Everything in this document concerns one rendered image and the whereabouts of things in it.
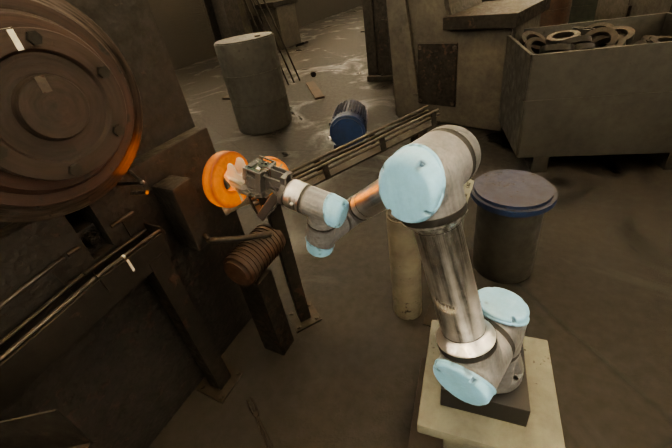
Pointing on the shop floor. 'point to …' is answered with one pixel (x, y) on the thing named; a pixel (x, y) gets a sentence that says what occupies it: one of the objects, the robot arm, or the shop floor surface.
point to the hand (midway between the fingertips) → (226, 173)
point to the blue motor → (348, 122)
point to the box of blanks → (590, 90)
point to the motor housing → (261, 286)
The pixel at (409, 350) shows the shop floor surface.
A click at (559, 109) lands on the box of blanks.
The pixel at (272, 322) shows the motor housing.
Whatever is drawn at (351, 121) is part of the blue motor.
